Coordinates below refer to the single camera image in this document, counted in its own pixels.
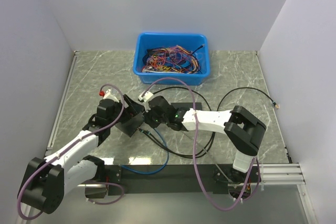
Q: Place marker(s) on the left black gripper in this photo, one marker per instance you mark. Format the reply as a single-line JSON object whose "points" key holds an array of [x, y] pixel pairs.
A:
{"points": [[134, 108]]}

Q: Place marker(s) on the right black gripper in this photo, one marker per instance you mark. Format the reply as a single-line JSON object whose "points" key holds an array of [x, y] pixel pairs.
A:
{"points": [[148, 120]]}

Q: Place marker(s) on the black network switch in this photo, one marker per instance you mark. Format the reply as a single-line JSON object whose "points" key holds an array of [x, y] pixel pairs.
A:
{"points": [[130, 129], [187, 105]]}

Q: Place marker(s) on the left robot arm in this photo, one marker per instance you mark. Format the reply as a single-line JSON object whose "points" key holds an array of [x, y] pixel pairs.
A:
{"points": [[46, 181]]}

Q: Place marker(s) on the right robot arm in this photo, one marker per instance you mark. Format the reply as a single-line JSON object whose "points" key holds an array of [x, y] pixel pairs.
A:
{"points": [[243, 129]]}

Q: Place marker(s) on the blue plastic bin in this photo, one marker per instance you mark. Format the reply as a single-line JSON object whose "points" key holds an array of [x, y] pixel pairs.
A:
{"points": [[168, 57]]}

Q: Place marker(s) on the black base beam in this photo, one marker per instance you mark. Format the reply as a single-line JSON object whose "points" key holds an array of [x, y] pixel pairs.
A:
{"points": [[149, 179]]}

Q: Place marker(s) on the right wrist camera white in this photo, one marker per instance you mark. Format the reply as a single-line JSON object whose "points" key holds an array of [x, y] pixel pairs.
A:
{"points": [[145, 96]]}

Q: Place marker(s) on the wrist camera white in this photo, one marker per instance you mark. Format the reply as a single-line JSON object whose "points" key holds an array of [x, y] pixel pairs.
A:
{"points": [[106, 93], [145, 96]]}

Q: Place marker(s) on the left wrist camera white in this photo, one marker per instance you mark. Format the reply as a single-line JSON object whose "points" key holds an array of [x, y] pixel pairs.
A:
{"points": [[106, 93]]}

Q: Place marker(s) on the aluminium rail frame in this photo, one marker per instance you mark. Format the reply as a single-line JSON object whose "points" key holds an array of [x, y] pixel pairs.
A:
{"points": [[236, 78]]}

